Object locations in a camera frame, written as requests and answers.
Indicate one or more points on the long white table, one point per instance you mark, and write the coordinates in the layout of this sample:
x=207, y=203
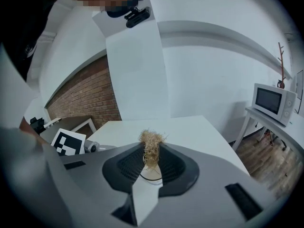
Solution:
x=294, y=136

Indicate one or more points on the grey table with white legs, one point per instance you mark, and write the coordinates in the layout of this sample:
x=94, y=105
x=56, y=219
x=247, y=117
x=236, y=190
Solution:
x=69, y=123

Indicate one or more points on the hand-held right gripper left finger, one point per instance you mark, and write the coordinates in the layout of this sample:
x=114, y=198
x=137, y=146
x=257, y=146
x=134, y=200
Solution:
x=95, y=174

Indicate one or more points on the black head-mounted camera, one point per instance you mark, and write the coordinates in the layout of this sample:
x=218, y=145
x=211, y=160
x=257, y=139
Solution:
x=137, y=18

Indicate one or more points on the wooden coat rack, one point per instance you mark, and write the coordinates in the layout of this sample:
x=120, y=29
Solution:
x=282, y=65

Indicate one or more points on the person's black clothing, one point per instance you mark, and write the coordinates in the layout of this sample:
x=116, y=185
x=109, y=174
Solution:
x=19, y=32

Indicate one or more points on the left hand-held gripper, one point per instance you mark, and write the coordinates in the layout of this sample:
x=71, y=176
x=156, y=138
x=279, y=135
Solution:
x=69, y=142

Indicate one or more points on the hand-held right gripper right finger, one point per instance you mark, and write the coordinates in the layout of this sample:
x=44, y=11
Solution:
x=213, y=186

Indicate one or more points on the yellow fluffy ball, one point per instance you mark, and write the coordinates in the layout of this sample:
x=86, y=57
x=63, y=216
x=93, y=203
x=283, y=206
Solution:
x=152, y=151

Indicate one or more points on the white microwave oven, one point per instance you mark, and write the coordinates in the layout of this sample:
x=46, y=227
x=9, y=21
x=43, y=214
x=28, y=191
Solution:
x=270, y=101

